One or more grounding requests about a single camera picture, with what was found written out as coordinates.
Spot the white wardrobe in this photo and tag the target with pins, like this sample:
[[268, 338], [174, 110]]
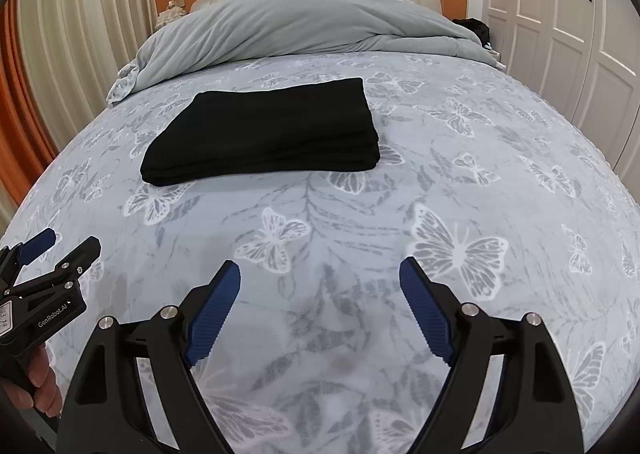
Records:
[[582, 56]]

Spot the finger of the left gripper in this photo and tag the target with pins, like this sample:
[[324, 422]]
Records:
[[67, 271], [13, 259]]

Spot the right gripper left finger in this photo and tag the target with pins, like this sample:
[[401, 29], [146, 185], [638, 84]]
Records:
[[133, 390]]

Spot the grey duvet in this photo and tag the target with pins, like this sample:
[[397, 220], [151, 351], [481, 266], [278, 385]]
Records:
[[235, 30]]

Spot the black item beside bed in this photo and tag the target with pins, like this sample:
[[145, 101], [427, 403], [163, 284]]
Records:
[[479, 28]]

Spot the butterfly print bed sheet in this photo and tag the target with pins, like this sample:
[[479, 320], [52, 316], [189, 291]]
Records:
[[489, 187]]

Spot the cream curtain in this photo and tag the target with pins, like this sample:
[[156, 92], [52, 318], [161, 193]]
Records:
[[72, 51]]

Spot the orange curtain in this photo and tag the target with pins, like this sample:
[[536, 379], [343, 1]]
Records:
[[26, 146]]

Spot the white bedside lamp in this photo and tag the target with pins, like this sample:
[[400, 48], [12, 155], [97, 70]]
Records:
[[173, 11]]

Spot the black pants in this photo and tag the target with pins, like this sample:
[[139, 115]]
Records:
[[314, 127]]

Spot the left hand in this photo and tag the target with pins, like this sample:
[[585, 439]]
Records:
[[47, 397]]

